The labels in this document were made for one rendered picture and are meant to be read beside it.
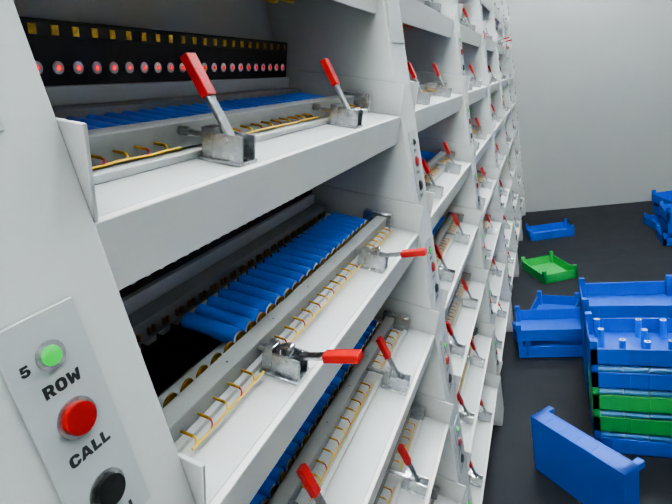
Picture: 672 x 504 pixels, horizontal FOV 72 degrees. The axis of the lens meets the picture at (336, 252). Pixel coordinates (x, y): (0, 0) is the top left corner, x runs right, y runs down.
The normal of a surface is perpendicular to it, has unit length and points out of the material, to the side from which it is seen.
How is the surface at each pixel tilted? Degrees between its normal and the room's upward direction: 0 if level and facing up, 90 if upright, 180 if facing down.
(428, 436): 18
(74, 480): 90
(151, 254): 108
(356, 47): 90
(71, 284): 90
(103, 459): 90
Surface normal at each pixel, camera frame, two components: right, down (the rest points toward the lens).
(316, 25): -0.38, 0.34
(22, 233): 0.90, -0.07
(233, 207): 0.92, 0.23
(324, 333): 0.09, -0.91
